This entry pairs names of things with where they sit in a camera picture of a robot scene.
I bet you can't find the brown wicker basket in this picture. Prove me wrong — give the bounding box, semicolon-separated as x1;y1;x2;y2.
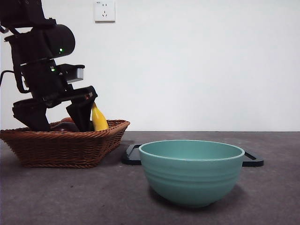
0;119;131;169

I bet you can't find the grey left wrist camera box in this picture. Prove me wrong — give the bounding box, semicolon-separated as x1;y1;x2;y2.
56;63;85;84

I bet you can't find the teal ceramic bowl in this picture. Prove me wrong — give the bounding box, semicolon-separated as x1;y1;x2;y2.
138;139;245;208

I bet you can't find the black rectangular tray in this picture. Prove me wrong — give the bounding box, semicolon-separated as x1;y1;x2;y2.
121;143;264;167

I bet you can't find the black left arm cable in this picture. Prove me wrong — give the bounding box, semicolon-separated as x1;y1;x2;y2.
0;69;30;94

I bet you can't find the white wall socket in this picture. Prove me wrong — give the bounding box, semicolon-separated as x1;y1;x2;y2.
95;0;116;23

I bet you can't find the yellow banana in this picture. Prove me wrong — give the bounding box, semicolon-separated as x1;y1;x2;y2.
90;102;110;132

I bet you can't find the dark red plum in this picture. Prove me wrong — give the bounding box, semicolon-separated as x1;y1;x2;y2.
50;121;80;133

